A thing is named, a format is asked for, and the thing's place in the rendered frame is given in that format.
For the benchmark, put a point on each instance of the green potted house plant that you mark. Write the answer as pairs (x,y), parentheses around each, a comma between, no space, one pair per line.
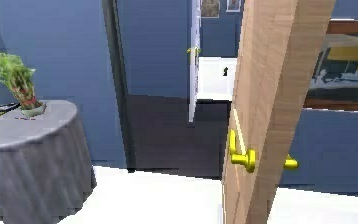
(18,83)

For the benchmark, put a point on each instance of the brown framed wall picture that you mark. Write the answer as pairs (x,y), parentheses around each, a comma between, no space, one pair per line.
(342,66)

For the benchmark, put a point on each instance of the white framed wall picture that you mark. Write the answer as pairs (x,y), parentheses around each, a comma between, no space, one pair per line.
(233,5)

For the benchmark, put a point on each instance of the black remote control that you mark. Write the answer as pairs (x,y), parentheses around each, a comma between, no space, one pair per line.
(3,108)

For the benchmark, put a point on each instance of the light wooden room door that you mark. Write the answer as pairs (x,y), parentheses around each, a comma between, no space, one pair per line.
(267,110)

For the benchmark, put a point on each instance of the round grey draped table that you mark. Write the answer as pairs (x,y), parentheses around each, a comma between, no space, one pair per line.
(30,160)

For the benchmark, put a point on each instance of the grey framed wall picture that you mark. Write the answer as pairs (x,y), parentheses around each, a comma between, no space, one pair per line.
(210,8)

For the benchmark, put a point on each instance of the white room door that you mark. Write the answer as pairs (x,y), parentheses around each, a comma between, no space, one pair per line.
(194,60)

